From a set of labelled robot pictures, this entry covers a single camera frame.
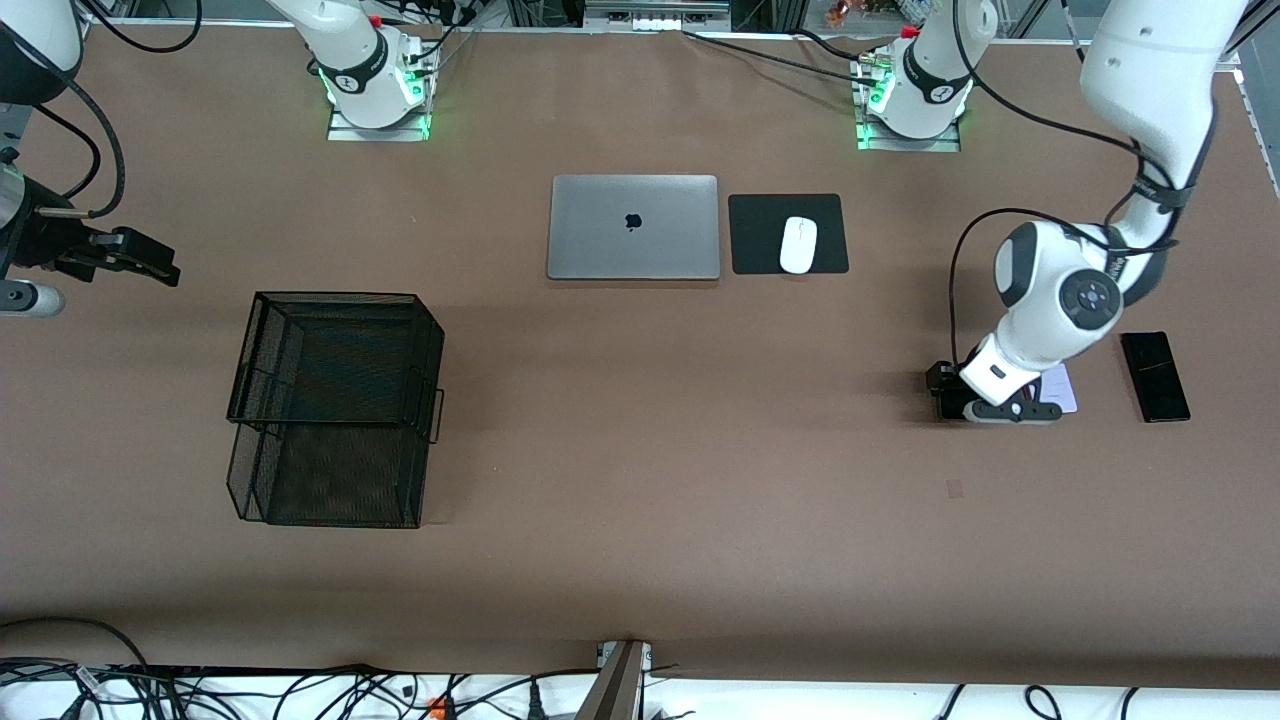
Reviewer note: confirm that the white computer mouse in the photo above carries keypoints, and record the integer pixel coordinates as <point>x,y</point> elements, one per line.
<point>798,245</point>

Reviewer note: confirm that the white power strip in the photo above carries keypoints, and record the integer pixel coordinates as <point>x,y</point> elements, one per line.
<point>655,22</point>

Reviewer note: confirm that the metal frame box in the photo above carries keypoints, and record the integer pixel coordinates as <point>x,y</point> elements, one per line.
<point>700,12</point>

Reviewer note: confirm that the small black flip phone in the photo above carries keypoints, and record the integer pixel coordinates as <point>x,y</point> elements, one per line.
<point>938,398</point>

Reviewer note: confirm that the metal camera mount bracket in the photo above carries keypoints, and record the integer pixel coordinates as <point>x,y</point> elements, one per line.
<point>615,690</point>

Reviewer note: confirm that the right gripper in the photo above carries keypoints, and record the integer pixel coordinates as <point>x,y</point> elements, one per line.
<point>42,243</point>

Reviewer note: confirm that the black mouse pad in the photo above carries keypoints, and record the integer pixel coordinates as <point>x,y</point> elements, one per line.
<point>755,235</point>

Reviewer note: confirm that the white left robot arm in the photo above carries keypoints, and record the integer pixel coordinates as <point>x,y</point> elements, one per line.
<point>1150,70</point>

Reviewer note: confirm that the metal table corner bracket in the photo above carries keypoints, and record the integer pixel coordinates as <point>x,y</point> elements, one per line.
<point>84,32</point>

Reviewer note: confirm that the silver closed laptop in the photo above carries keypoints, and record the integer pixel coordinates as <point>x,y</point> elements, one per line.
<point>632,228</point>

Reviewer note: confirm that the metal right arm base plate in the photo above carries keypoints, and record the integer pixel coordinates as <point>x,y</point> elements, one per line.
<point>345,133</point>

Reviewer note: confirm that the tall black smartphone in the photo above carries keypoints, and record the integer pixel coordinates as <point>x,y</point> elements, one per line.
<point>1155,378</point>

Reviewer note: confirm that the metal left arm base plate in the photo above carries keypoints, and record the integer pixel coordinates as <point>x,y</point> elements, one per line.
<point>940,145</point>

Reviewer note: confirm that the lavender flip phone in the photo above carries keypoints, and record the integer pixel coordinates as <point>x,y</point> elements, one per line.
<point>1066,390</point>

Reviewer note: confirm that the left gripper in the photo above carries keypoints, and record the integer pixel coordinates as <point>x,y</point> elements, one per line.
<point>941,380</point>

